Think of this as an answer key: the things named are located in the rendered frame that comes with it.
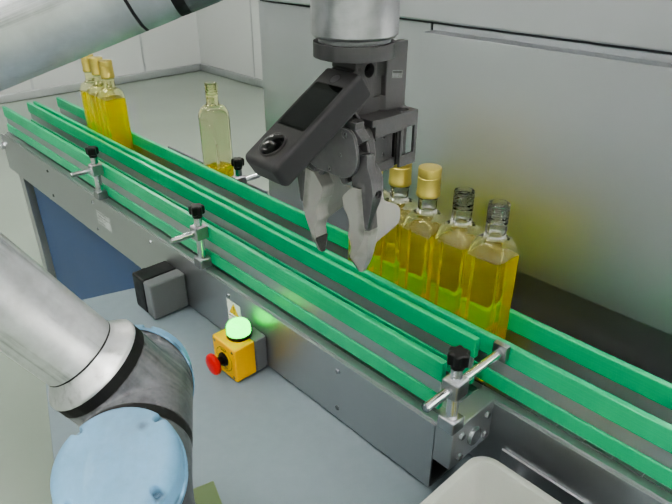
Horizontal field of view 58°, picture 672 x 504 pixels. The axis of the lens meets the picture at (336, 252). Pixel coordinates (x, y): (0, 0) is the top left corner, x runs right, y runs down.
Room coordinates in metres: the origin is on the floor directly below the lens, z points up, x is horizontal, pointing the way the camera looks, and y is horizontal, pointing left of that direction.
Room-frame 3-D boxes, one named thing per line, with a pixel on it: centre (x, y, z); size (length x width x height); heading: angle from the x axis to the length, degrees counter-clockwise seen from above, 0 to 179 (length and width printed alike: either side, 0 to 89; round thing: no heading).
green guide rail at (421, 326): (1.31, 0.40, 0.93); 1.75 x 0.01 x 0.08; 43
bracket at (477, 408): (0.62, -0.18, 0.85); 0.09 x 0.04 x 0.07; 133
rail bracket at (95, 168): (1.34, 0.59, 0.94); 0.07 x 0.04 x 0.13; 133
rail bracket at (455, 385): (0.60, -0.17, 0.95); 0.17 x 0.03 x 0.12; 133
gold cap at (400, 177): (0.86, -0.10, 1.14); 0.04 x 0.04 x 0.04
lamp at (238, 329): (0.87, 0.17, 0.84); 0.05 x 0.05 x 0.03
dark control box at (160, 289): (1.07, 0.37, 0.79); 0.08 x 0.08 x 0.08; 43
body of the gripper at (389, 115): (0.55, -0.02, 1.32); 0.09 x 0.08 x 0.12; 133
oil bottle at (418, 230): (0.82, -0.14, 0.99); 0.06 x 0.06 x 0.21; 42
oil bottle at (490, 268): (0.74, -0.22, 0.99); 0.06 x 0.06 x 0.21; 43
